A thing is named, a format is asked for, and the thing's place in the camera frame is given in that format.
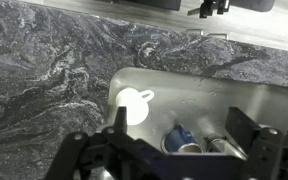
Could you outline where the blue metal mug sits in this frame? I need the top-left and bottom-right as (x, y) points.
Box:
(163, 124), (204, 154)

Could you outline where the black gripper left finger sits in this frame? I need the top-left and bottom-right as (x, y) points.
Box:
(113, 106), (129, 134)

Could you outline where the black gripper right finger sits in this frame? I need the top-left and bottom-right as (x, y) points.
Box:
(224, 106), (262, 152)

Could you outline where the stainless steel sink basin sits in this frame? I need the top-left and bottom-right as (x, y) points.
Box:
(104, 66), (288, 158)

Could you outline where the white ceramic cup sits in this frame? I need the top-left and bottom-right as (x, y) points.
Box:
(115, 87), (155, 127)

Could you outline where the silver drawer handle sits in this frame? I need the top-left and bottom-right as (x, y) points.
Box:
(206, 32), (230, 41)
(185, 28), (205, 37)

